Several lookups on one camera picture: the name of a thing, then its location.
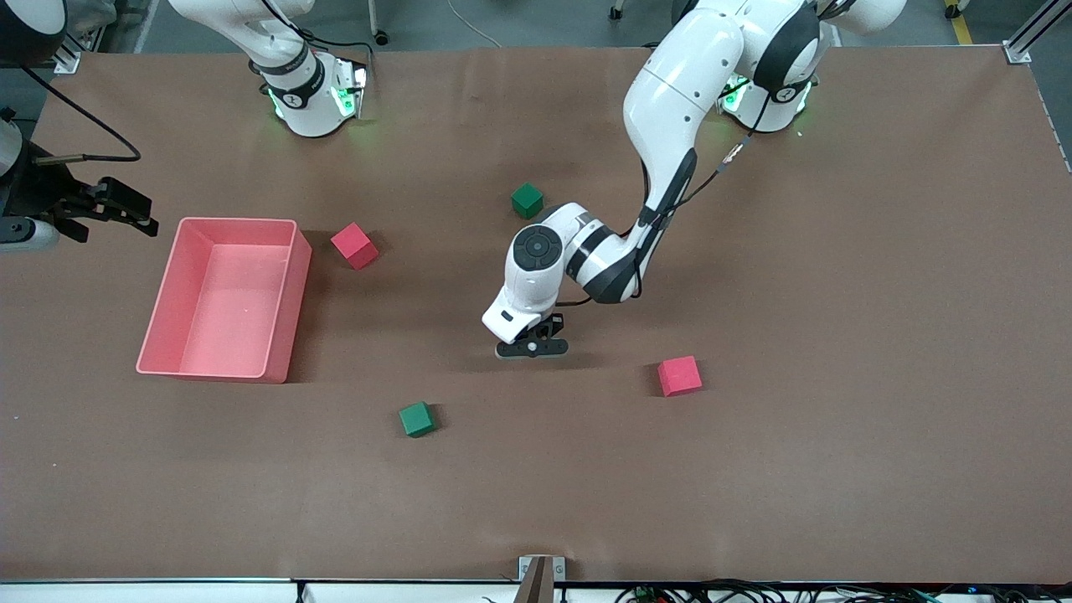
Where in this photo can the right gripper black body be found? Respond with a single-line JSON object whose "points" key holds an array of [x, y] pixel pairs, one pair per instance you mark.
{"points": [[43, 194]]}

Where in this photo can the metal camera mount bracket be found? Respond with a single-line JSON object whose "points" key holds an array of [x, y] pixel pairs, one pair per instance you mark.
{"points": [[542, 578]]}

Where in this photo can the pink foam cube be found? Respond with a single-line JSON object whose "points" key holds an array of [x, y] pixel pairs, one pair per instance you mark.
{"points": [[679, 376], [355, 247]]}

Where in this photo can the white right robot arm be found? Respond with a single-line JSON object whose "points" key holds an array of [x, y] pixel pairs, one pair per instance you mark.
{"points": [[301, 92]]}

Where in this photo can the grey cloth bundle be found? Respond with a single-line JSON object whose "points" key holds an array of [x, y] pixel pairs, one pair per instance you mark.
{"points": [[92, 12]]}

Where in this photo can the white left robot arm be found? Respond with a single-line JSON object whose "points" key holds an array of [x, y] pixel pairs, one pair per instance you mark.
{"points": [[670, 92]]}

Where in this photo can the aluminium frame post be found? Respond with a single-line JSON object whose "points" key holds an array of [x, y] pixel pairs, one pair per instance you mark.
{"points": [[1017, 52], [67, 63]]}

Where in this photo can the pink plastic bin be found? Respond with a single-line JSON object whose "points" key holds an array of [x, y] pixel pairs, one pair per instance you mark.
{"points": [[243, 293]]}

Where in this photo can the green foam cube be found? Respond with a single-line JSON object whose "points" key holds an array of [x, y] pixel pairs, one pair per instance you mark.
{"points": [[527, 202], [416, 420]]}

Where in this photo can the chair leg with caster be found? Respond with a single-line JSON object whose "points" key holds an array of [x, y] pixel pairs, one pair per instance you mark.
{"points": [[379, 37]]}

